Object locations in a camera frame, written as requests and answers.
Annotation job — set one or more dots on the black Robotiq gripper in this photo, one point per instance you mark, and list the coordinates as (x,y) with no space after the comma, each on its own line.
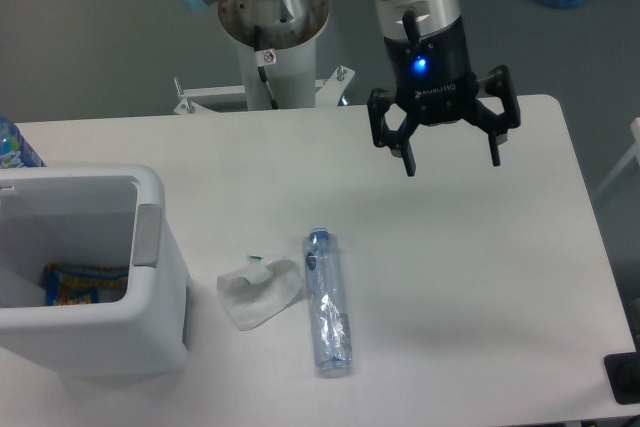
(430,72)

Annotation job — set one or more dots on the crushed clear plastic bottle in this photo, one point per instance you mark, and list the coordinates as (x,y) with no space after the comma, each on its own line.
(327,306)

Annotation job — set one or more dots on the white paper bag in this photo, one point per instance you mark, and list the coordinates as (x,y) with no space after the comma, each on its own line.
(262,288)

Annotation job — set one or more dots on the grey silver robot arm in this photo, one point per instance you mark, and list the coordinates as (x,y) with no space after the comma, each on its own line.
(496,110)

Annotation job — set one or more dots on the white plastic trash can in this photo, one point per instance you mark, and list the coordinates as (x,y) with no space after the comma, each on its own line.
(92,216)

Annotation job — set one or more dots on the black device at table edge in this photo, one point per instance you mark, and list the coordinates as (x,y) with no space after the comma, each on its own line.
(623,373)

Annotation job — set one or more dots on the colourful snack wrapper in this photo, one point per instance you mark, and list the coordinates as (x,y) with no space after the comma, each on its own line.
(70,284)

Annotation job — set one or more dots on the blue labelled bottle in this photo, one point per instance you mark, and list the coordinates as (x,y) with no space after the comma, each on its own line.
(16,152)

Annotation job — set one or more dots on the white metal base frame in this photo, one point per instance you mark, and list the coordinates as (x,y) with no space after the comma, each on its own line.
(331,91)

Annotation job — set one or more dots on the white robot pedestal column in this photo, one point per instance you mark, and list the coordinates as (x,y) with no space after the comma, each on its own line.
(280,62)

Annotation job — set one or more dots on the white frame at right edge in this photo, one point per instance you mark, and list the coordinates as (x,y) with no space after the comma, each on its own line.
(623,170)

